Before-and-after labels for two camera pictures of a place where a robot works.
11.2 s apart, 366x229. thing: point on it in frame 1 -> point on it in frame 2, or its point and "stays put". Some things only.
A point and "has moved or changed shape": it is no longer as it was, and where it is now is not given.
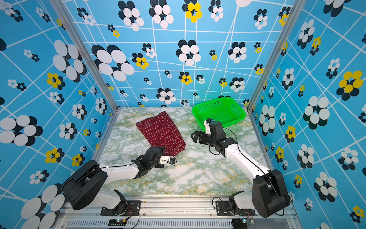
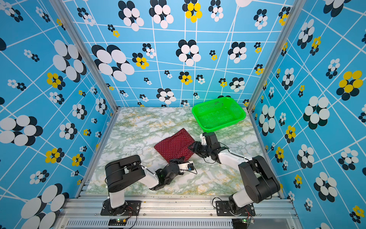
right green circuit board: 241,223 stays put
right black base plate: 223,208 stays put
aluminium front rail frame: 175,212 stays put
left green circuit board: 117,222 stays put
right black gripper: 198,133 -> 197,148
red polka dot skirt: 161,131 has moved or changed shape
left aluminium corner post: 67,18 stays put
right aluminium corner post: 298,8 stays put
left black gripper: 162,150 -> 178,161
